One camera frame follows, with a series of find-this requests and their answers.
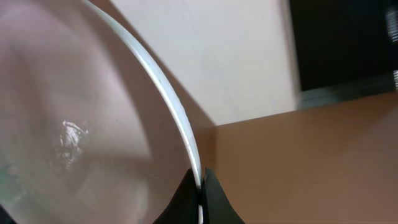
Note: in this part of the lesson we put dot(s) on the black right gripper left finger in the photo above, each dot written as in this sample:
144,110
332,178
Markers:
183,207

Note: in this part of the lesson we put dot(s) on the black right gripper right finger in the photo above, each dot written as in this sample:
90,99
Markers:
216,206

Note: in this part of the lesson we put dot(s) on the white plate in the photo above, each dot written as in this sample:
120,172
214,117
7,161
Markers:
91,129

